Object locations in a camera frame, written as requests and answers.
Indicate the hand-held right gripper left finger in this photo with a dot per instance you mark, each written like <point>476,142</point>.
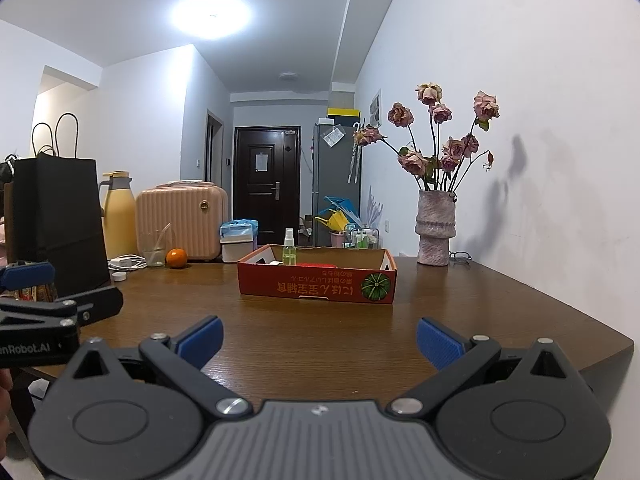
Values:
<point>200,342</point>

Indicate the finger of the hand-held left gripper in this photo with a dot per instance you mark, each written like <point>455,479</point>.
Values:
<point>95,305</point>
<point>30,275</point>

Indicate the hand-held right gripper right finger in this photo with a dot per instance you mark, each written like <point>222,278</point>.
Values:
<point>440,345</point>

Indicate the green spray bottle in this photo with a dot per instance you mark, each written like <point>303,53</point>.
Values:
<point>289,255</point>

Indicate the red printed cardboard box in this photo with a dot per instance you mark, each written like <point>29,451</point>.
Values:
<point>310,282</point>

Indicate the colourful snack packet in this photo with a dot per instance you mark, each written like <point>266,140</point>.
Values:
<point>37,294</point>

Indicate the black paper bag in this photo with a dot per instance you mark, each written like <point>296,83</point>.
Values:
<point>55,220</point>

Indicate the clear glass cup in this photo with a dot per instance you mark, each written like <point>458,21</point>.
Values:
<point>152,252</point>

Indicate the orange fruit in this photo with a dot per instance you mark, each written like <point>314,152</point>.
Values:
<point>177,258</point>

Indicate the yellow thermos jug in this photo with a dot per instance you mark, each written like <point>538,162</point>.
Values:
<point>119,220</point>

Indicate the black eyeglasses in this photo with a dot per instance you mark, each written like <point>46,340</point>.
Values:
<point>460,255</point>

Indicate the pink textured vase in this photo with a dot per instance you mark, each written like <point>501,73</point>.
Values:
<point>435,230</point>

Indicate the blue tissue pack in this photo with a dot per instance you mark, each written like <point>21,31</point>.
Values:
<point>239,229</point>

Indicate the pink ribbed suitcase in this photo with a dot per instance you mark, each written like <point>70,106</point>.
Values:
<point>185,215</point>

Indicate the toiletry bottles rack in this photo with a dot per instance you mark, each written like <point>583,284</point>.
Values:
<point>362,239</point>

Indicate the pink bucket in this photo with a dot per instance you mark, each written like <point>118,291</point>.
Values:
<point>337,240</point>

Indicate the dark brown entrance door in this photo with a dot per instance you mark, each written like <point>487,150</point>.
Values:
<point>267,200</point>

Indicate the yellow watering can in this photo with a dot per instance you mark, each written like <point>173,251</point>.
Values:
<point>336,221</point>

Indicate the blue plastic rack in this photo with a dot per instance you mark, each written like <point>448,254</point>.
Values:
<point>342,206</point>

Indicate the dried pink rose bouquet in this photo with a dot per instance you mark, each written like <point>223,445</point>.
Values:
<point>414,162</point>

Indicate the dark side door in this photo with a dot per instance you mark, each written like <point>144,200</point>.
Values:
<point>214,155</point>

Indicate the white paper notice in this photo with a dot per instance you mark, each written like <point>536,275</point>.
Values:
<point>261,161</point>

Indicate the grey cabinet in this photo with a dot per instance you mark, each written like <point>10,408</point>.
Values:
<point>330,185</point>

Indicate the white striped umbrella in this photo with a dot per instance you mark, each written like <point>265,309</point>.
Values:
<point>355,160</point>

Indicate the clear plastic bag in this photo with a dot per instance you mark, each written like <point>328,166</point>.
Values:
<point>333,136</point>

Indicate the yellow box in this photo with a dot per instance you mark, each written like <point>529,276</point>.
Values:
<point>344,111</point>

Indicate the small unlit ceiling lamp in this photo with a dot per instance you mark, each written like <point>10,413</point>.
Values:
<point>289,76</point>

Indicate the bright round ceiling lamp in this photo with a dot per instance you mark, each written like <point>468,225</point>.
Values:
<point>210,15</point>

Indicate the framed wall picture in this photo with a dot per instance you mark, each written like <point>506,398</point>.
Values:
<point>375,108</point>

